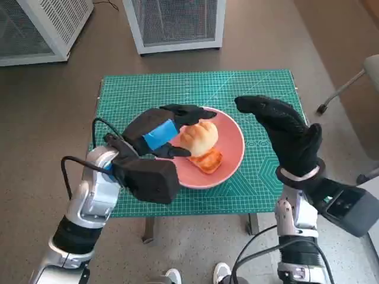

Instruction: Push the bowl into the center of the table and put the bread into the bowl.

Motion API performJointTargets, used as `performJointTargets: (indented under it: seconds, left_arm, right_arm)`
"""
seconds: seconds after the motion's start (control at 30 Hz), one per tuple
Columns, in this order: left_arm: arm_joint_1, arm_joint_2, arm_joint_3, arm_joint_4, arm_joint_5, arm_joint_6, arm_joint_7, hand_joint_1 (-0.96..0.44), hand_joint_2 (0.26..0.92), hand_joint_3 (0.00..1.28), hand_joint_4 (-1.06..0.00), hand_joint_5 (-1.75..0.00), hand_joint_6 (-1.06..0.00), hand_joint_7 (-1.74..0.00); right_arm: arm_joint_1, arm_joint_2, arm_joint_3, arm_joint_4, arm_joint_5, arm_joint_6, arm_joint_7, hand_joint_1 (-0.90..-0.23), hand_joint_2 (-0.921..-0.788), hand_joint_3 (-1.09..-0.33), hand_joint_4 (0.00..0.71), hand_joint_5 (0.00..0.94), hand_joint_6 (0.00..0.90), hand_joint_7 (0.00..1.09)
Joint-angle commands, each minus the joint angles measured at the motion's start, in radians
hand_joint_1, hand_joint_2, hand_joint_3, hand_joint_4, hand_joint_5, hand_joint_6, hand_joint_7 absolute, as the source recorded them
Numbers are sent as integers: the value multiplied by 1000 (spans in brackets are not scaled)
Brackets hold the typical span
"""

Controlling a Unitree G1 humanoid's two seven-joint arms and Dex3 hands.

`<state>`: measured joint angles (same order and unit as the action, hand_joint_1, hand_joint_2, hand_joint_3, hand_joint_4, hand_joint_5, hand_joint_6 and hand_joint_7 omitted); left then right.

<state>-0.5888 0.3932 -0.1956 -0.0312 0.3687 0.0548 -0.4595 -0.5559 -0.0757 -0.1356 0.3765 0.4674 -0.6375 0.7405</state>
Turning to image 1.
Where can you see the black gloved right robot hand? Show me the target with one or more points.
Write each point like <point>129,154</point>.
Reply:
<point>293,142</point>

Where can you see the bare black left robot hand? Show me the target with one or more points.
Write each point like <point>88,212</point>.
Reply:
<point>148,130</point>

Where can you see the round toy bread bun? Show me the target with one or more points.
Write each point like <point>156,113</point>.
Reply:
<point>198,139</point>

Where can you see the pink bowl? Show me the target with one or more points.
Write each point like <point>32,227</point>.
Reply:
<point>231,148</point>

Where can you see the braided toy bread loaf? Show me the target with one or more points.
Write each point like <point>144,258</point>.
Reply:
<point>210,162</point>

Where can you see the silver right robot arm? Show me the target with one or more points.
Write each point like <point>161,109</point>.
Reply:
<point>296,216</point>

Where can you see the green cutting mat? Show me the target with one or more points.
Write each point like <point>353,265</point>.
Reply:
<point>192,88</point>

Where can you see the black metal table leg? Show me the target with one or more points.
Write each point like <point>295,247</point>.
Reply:
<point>150,230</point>
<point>253,225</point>

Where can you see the white cabinet with mesh door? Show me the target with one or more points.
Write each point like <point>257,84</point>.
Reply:
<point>177,20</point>

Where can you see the white cabinet with perforated side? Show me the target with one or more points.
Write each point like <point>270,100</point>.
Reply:
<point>59,17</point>

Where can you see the white shoe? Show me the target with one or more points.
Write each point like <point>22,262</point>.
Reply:
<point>173,276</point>
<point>222,273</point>

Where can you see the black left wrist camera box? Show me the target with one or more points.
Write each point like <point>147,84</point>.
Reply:
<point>148,180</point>

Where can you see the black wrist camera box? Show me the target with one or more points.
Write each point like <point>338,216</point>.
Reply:
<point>355,216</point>
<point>148,180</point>

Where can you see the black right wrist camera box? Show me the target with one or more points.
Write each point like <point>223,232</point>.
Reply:
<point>355,216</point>

